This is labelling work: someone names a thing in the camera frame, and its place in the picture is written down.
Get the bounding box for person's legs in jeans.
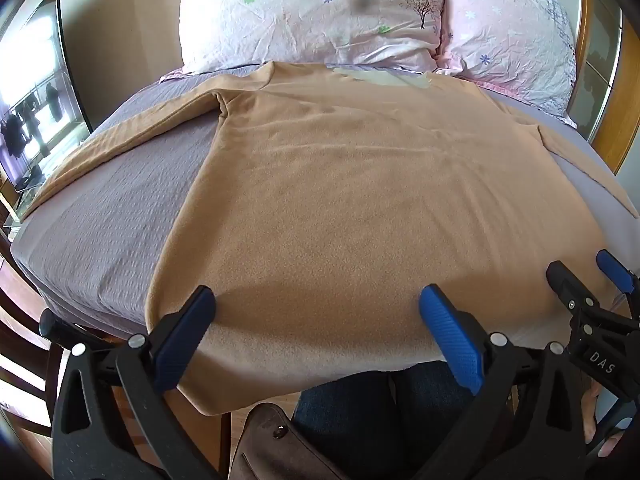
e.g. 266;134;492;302
292;359;516;480

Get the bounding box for white floral pillow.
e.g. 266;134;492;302
177;0;446;75

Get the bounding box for wooden headboard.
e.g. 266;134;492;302
510;0;640;176

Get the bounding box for brown leather bag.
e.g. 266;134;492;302
234;402;353;480

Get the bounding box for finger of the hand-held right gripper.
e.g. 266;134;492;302
546;260;601;322
596;249;640;318

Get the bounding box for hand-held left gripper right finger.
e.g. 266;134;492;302
410;284;592;480

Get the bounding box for person's right hand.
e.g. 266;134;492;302
582;380;627;462

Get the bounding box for glass television stand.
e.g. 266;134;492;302
0;180;43;233

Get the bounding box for tan long-sleeve shirt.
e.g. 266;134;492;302
20;60;640;417

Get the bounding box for dark wooden chair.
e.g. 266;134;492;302
0;230;71;441

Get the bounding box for black television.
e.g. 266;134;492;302
0;0;93;193

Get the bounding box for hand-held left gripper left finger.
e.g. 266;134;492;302
40;285;222;480

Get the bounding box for pink floral pillow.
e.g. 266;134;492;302
435;0;578;128

